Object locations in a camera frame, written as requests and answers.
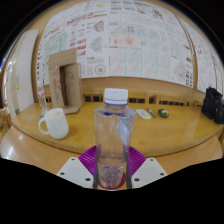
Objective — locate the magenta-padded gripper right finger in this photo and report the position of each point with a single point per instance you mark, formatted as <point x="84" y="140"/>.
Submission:
<point x="148" y="170"/>

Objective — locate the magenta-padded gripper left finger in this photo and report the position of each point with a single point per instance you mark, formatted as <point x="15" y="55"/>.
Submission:
<point x="75" y="170"/>

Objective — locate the clear plastic water bottle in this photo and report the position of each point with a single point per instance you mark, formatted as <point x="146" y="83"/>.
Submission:
<point x="113" y="133"/>

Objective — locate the flat round red coaster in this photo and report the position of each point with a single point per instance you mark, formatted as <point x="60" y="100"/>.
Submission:
<point x="122" y="183"/>

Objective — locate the white ceramic mug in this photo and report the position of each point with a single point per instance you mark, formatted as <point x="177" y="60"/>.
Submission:
<point x="56" y="123"/>

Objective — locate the white and yellow card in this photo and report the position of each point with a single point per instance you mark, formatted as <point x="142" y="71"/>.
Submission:
<point x="143" y="114"/>

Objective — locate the dark pen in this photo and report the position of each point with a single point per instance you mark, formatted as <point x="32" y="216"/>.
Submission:
<point x="151" y="112"/>

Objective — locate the small dark tape measure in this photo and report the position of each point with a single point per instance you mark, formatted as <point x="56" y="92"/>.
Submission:
<point x="163" y="113"/>

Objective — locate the small clear red-labelled bottle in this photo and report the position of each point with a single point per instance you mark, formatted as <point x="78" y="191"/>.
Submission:
<point x="42" y="101"/>

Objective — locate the brown cardboard arch model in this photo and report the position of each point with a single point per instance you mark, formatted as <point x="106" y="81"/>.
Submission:
<point x="71" y="83"/>

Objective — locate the black bag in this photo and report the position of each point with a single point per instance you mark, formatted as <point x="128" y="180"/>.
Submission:
<point x="213" y="105"/>

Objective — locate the white upright panel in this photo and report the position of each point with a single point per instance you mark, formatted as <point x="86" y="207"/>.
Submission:
<point x="23" y="73"/>

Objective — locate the narrow printed wall poster sheet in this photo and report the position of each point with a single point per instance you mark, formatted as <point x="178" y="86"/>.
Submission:
<point x="208" y="63"/>

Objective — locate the wide printed wall poster sheet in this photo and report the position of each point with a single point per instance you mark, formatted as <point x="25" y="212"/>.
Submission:
<point x="133" y="43"/>

